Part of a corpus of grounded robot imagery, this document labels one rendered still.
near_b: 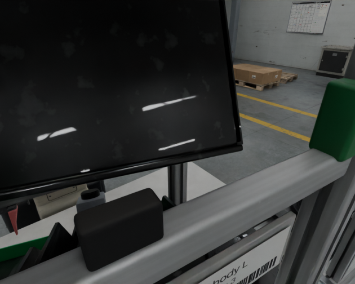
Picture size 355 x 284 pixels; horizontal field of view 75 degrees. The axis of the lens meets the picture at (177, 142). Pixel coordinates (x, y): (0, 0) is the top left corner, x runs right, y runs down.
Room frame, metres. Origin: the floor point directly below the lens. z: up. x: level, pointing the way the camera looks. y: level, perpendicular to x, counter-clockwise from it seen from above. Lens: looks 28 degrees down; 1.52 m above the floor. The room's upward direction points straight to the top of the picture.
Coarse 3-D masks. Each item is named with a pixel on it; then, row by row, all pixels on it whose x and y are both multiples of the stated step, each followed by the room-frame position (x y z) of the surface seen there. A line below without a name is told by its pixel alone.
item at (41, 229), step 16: (144, 176) 0.89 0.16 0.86; (160, 176) 0.89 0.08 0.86; (192, 176) 0.89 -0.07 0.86; (208, 176) 0.89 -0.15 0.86; (112, 192) 0.78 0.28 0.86; (128, 192) 0.78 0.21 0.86; (160, 192) 0.78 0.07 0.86; (192, 192) 0.78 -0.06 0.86; (32, 224) 0.60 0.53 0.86; (48, 224) 0.60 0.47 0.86; (64, 224) 0.60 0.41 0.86; (0, 240) 0.53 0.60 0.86; (16, 240) 0.53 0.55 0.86
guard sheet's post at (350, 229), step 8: (352, 224) 0.35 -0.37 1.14; (352, 232) 0.35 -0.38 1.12; (344, 240) 0.35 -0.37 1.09; (352, 240) 0.35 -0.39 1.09; (344, 248) 0.35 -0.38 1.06; (352, 248) 0.33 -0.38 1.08; (336, 256) 0.35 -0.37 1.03; (344, 256) 0.34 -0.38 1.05; (352, 256) 0.33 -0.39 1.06; (336, 264) 0.35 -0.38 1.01; (344, 264) 0.33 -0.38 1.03; (328, 272) 0.35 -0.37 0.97; (336, 272) 0.34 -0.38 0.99; (344, 272) 0.33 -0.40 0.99; (336, 280) 0.33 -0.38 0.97
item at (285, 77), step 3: (282, 72) 6.90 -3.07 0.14; (285, 72) 6.90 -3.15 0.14; (282, 75) 6.52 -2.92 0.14; (285, 75) 6.52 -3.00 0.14; (288, 75) 6.51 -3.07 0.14; (291, 75) 6.52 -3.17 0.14; (294, 75) 6.52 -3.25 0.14; (297, 75) 6.59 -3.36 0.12; (282, 78) 6.14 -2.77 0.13; (285, 78) 6.11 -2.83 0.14; (288, 78) 6.16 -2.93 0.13; (291, 78) 6.33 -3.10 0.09; (294, 78) 6.61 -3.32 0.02; (282, 81) 6.13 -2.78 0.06; (285, 81) 6.09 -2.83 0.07; (288, 81) 6.35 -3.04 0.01
